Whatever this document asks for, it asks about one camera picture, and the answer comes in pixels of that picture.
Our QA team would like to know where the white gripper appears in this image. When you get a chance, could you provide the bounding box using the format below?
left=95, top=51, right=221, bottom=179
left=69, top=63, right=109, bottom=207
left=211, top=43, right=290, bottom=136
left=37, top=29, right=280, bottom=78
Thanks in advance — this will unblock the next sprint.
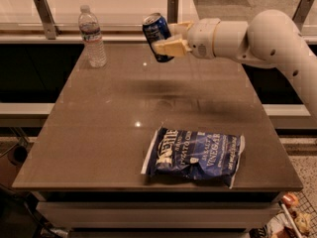
left=152, top=18, right=220, bottom=60

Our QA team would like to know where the blue pepsi can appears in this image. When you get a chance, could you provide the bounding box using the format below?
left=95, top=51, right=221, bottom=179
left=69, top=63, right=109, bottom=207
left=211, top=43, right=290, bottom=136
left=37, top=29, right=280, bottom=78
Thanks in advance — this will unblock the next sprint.
left=143, top=13, right=172, bottom=62

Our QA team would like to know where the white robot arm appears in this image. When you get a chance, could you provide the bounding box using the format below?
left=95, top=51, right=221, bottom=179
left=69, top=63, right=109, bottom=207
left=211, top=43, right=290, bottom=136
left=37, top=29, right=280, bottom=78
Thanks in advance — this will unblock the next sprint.
left=152, top=10, right=317, bottom=118

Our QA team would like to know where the clear plastic water bottle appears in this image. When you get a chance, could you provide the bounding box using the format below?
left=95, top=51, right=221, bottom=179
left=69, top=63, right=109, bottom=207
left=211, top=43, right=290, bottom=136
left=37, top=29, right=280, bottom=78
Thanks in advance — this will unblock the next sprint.
left=78, top=5, right=107, bottom=67

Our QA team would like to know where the blue kettle chips bag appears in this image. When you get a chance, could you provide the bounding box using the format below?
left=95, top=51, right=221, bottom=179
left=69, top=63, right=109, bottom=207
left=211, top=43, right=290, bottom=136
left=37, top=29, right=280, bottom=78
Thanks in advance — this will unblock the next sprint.
left=141, top=127, right=245, bottom=188

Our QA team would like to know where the left metal railing bracket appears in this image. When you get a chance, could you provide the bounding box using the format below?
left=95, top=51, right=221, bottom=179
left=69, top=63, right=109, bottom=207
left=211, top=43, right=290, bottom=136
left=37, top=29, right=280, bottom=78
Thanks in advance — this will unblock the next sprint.
left=33, top=0, right=58, bottom=40

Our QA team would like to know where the right metal railing bracket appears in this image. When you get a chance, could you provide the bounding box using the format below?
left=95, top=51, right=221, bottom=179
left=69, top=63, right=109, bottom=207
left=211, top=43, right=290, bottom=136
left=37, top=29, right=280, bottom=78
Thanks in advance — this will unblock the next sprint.
left=292, top=0, right=317, bottom=34

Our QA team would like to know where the wire basket with snacks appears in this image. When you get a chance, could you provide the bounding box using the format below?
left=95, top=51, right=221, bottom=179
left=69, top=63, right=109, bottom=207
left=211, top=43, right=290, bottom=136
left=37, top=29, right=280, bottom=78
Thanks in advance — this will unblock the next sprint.
left=249, top=191, right=317, bottom=238

